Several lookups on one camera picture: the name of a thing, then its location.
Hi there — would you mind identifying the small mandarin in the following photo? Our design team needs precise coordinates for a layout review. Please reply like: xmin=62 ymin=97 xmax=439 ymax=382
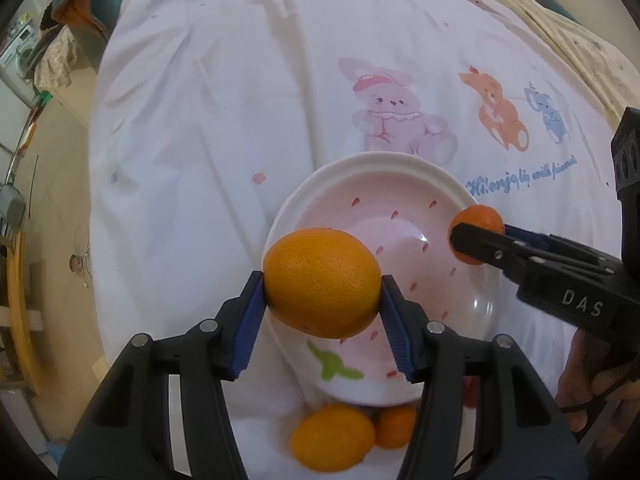
xmin=448 ymin=204 xmax=506 ymax=266
xmin=374 ymin=404 xmax=418 ymax=450

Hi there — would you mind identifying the large orange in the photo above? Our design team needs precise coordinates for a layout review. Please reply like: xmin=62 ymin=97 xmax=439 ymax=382
xmin=288 ymin=404 xmax=375 ymax=474
xmin=262 ymin=228 xmax=382 ymax=339

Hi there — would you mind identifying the person right hand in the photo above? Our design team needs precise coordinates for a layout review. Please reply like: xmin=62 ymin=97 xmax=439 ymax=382
xmin=555 ymin=330 xmax=639 ymax=458

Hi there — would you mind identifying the red tomato left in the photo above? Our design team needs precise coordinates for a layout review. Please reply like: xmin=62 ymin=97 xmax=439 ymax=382
xmin=463 ymin=376 xmax=480 ymax=410

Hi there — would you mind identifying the pink strawberry pattern plate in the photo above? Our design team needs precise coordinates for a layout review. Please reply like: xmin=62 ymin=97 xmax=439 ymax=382
xmin=266 ymin=152 xmax=499 ymax=408

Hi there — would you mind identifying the yellow wooden chair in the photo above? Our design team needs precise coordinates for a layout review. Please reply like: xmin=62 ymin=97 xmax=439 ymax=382
xmin=1 ymin=232 xmax=47 ymax=396

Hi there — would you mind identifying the white cartoon animal blanket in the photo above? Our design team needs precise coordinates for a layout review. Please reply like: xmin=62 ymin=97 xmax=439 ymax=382
xmin=86 ymin=0 xmax=624 ymax=480

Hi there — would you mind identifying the white washing machine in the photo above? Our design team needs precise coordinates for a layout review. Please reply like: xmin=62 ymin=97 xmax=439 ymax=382
xmin=1 ymin=20 xmax=38 ymax=79

